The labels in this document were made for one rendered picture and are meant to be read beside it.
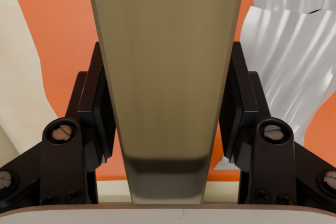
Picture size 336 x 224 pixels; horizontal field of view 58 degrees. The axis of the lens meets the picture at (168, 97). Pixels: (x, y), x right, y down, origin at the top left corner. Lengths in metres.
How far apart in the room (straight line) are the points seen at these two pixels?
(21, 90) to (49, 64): 0.04
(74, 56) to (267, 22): 0.12
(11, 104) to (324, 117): 0.25
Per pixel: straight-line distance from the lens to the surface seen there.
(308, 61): 0.21
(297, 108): 0.25
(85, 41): 0.20
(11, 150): 0.30
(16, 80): 0.24
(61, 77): 0.22
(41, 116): 0.26
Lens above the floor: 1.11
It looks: 43 degrees down
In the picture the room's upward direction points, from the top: 180 degrees clockwise
